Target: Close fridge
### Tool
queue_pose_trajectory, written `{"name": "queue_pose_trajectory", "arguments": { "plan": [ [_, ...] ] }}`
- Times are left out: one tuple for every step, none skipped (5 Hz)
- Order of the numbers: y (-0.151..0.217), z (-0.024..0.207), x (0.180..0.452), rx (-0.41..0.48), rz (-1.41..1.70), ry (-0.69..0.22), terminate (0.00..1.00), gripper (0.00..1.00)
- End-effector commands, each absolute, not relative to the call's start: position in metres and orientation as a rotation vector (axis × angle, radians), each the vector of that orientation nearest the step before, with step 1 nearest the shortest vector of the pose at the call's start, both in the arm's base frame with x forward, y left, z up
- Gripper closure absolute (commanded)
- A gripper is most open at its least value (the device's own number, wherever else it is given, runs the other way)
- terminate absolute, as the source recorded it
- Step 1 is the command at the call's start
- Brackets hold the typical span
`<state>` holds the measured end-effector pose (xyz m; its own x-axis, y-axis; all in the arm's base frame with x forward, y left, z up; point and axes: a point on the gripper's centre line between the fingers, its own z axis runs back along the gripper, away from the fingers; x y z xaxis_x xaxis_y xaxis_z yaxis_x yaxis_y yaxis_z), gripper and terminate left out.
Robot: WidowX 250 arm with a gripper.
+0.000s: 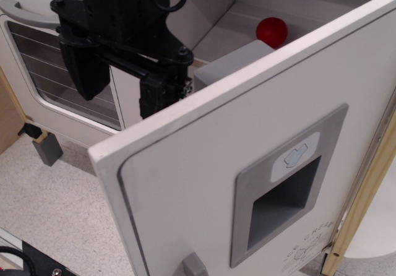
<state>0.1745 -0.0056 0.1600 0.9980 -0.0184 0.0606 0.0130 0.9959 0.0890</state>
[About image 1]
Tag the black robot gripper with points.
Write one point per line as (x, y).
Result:
(131, 35)

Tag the white toy fridge door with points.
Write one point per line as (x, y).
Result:
(251, 174)

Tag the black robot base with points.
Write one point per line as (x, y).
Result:
(34, 262)

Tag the white toy oven door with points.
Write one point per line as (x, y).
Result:
(43, 86)

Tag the grey cabinet leg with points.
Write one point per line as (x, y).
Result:
(49, 149)

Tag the red ball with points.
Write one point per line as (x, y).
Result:
(272, 31)

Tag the grey oven door handle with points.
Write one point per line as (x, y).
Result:
(12, 9)

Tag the grey fridge door handle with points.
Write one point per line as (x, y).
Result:
(193, 266)

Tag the wooden cabinet side post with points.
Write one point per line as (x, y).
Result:
(374, 170)

